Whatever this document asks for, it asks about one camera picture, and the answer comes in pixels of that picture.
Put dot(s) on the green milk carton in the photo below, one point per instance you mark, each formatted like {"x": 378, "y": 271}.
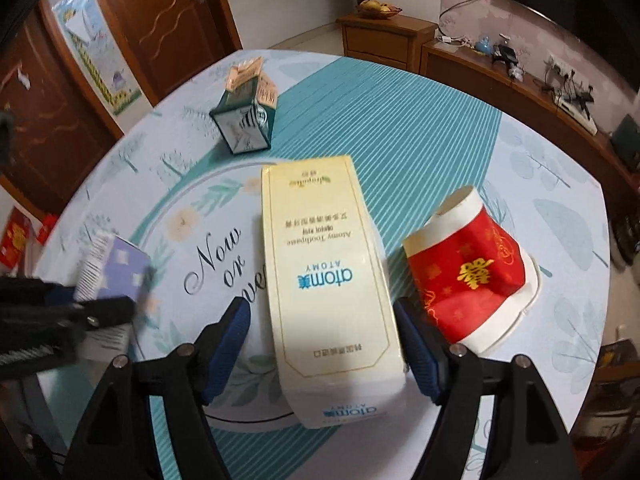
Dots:
{"x": 245, "y": 113}

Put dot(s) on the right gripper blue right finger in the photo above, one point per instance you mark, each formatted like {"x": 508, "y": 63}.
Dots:
{"x": 424, "y": 350}

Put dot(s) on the red paper cup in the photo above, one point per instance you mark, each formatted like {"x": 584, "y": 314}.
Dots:
{"x": 475, "y": 282}

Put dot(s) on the white and teal tablecloth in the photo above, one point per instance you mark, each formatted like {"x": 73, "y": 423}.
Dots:
{"x": 364, "y": 185}

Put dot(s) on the brown wooden door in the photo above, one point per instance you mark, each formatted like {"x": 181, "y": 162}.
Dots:
{"x": 167, "y": 42}

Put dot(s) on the cream atomy toothpaste box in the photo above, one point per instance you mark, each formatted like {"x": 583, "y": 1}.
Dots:
{"x": 337, "y": 346}

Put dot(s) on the fruit bowl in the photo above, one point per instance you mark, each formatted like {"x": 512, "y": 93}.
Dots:
{"x": 376, "y": 10}

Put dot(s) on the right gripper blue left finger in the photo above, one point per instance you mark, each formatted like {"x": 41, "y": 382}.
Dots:
{"x": 217, "y": 349}

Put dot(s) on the childrens wall poster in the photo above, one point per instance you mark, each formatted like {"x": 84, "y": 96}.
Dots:
{"x": 94, "y": 49}

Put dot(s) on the purple white small box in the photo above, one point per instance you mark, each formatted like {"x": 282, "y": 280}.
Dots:
{"x": 113, "y": 267}

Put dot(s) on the long wooden tv cabinet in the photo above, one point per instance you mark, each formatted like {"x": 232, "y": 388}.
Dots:
{"x": 409, "y": 44}

